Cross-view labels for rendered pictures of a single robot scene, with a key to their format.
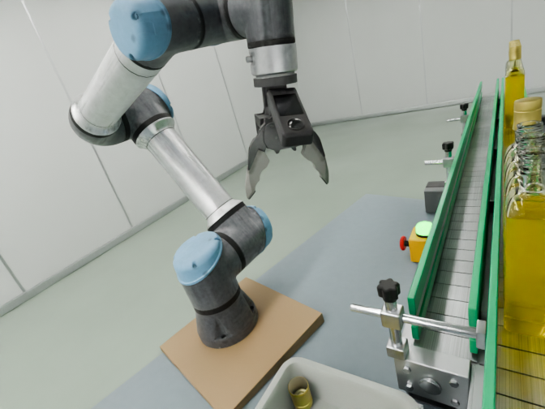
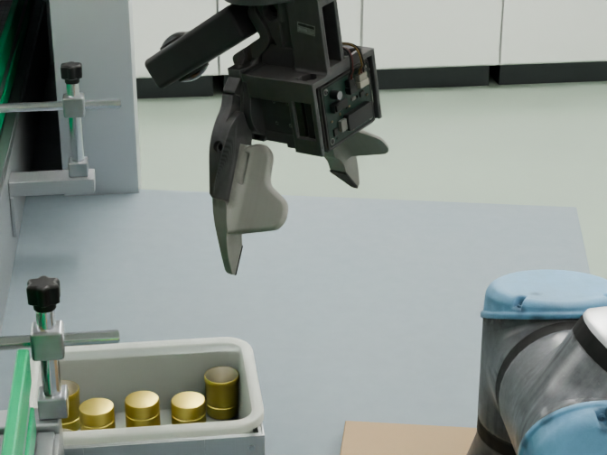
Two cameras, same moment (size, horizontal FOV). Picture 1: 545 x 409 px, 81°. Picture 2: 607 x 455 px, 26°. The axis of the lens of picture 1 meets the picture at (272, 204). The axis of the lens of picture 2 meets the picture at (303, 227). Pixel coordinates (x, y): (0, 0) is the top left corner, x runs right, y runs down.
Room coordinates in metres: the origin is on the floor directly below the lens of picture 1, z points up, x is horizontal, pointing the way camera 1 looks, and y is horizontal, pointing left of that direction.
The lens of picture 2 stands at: (1.17, -0.68, 1.48)
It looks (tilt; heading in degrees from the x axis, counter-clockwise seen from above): 23 degrees down; 134
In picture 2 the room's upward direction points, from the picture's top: straight up
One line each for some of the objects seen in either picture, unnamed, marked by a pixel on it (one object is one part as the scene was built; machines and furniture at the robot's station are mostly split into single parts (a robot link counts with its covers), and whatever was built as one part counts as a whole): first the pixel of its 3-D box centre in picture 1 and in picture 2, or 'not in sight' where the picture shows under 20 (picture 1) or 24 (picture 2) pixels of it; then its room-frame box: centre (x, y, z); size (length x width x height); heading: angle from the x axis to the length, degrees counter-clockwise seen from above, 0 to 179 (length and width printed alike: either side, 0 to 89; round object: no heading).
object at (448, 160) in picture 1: (439, 165); not in sight; (0.82, -0.48, 0.94); 0.07 x 0.04 x 0.13; 51
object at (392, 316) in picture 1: (411, 324); (19, 349); (0.32, -0.14, 0.95); 0.17 x 0.03 x 0.12; 51
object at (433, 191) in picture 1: (439, 197); not in sight; (0.92, -0.53, 0.79); 0.08 x 0.08 x 0.08; 51
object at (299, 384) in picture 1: (300, 393); not in sight; (0.39, 0.04, 0.79); 0.04 x 0.04 x 0.04
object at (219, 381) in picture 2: not in sight; (222, 393); (0.30, 0.11, 0.79); 0.04 x 0.04 x 0.04
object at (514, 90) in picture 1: (514, 88); not in sight; (1.13, -0.96, 1.02); 0.06 x 0.06 x 0.28; 51
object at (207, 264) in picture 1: (207, 267); (551, 351); (0.64, 0.18, 0.94); 0.13 x 0.12 x 0.14; 137
